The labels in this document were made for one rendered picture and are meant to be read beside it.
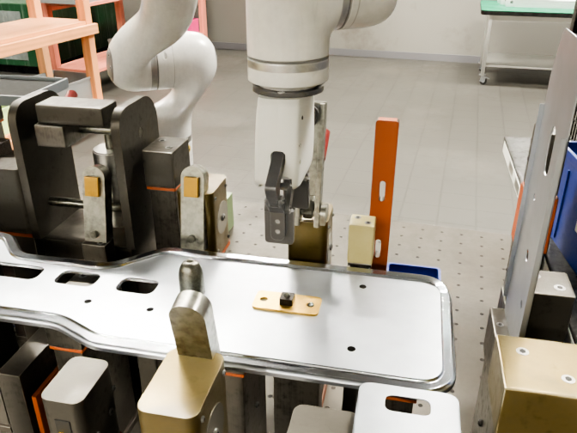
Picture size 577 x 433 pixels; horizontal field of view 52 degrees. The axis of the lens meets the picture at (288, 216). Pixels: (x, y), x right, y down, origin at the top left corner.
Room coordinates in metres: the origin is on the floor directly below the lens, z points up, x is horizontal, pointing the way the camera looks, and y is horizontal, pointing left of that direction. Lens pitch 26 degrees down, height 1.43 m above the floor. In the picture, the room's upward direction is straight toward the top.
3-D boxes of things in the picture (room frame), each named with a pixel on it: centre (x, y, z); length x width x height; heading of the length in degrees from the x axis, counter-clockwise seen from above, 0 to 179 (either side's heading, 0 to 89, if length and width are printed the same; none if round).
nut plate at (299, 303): (0.62, 0.00, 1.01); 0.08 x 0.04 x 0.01; 78
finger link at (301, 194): (0.67, -0.01, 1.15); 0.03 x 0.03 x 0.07; 78
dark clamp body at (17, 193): (0.93, 0.45, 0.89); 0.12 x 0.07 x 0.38; 168
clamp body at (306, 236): (0.79, -0.04, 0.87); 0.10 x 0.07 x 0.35; 168
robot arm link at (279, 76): (0.62, 0.00, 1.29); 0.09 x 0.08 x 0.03; 168
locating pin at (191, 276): (0.64, 0.12, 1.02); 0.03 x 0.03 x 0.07
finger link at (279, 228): (0.56, 0.01, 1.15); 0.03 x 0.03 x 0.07; 78
